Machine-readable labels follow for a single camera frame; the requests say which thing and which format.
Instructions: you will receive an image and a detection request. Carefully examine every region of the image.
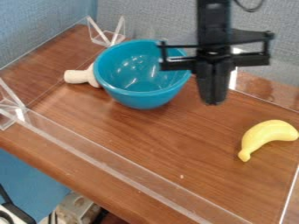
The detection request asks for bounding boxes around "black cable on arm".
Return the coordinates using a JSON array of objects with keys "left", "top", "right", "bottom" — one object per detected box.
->
[{"left": 232, "top": 0, "right": 267, "bottom": 13}]

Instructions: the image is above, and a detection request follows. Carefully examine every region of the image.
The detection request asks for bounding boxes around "yellow toy banana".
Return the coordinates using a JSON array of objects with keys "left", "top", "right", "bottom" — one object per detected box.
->
[{"left": 237, "top": 120, "right": 299, "bottom": 162}]

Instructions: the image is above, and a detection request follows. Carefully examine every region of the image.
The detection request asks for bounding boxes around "clear acrylic front barrier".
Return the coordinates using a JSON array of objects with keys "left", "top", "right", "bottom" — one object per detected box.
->
[{"left": 0, "top": 109, "right": 251, "bottom": 224}]

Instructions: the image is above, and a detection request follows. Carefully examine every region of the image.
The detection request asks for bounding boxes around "blue bowl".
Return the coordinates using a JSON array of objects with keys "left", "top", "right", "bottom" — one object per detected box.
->
[{"left": 93, "top": 39, "right": 192, "bottom": 109}]

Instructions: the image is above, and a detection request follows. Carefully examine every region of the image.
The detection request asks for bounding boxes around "clear acrylic barrier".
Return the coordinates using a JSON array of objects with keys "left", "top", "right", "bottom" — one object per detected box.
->
[
  {"left": 0, "top": 109, "right": 251, "bottom": 224},
  {"left": 191, "top": 40, "right": 299, "bottom": 113}
]

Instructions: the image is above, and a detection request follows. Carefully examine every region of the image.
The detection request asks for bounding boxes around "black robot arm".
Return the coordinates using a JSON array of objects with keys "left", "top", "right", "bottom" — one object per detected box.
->
[{"left": 157, "top": 0, "right": 275, "bottom": 105}]

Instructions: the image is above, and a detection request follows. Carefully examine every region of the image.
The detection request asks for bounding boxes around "clear acrylic back barrier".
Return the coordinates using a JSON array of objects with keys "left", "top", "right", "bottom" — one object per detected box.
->
[{"left": 191, "top": 40, "right": 299, "bottom": 113}]

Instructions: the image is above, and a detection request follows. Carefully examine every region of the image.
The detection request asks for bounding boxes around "clear acrylic corner bracket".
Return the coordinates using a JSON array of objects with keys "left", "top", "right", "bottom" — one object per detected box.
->
[{"left": 87, "top": 16, "right": 127, "bottom": 48}]

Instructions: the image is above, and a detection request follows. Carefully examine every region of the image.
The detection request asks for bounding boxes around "clear acrylic left bracket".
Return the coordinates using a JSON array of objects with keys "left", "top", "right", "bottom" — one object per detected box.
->
[{"left": 0, "top": 78, "right": 28, "bottom": 130}]

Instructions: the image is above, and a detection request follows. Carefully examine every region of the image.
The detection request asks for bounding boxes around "white block under table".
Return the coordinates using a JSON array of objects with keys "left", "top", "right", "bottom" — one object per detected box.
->
[{"left": 47, "top": 192, "right": 101, "bottom": 224}]

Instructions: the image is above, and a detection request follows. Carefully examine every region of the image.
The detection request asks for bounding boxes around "white and red toy mushroom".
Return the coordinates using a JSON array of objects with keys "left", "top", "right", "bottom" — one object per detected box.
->
[{"left": 64, "top": 65, "right": 100, "bottom": 88}]

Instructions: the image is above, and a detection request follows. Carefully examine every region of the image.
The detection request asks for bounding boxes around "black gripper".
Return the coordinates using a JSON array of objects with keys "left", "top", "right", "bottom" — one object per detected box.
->
[{"left": 157, "top": 29, "right": 275, "bottom": 105}]

